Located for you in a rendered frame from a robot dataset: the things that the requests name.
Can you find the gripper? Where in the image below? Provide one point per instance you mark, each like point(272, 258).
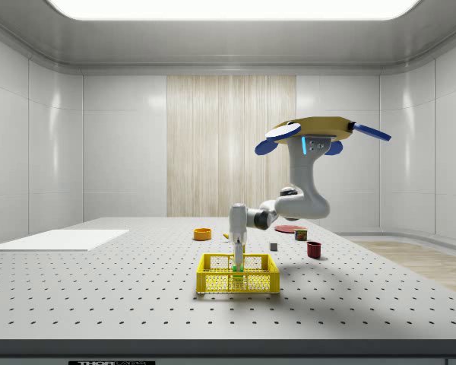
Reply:
point(238, 238)

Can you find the green cube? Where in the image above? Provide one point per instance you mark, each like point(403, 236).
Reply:
point(238, 268)

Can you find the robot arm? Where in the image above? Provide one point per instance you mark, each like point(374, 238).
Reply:
point(302, 178)

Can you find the grey cube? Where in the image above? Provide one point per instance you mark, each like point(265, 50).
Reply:
point(274, 247)

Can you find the yellow bowl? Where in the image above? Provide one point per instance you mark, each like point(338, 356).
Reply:
point(202, 234)

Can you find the red plate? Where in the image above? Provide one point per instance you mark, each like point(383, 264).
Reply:
point(285, 228)

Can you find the yellow basket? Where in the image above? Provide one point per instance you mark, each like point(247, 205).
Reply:
point(213, 283)

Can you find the flat-sided can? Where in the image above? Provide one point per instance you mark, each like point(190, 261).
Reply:
point(301, 235)

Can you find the red mug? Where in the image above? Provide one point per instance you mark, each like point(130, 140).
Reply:
point(314, 249)

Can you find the drone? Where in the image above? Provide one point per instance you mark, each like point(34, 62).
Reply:
point(315, 127)

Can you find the white board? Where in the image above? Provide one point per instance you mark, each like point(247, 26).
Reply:
point(57, 239)

